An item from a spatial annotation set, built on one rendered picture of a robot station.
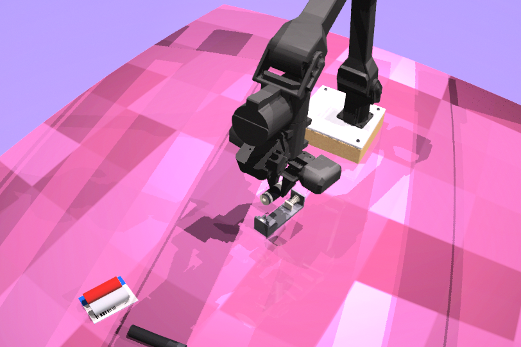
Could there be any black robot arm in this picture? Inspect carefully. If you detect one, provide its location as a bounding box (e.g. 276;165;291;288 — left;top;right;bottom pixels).
232;0;382;181

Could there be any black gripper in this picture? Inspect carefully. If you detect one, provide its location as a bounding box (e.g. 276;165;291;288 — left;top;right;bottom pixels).
229;117;342;197

